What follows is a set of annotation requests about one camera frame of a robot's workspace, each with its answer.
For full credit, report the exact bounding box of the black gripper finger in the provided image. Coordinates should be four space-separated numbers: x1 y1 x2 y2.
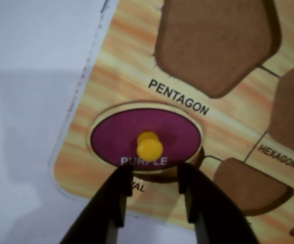
58 164 134 244
178 163 261 244

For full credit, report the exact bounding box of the purple oval piece yellow pin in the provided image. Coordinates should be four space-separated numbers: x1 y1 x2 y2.
88 101 205 176

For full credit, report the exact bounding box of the wooden shape puzzle board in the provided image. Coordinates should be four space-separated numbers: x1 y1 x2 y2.
47 0 294 244

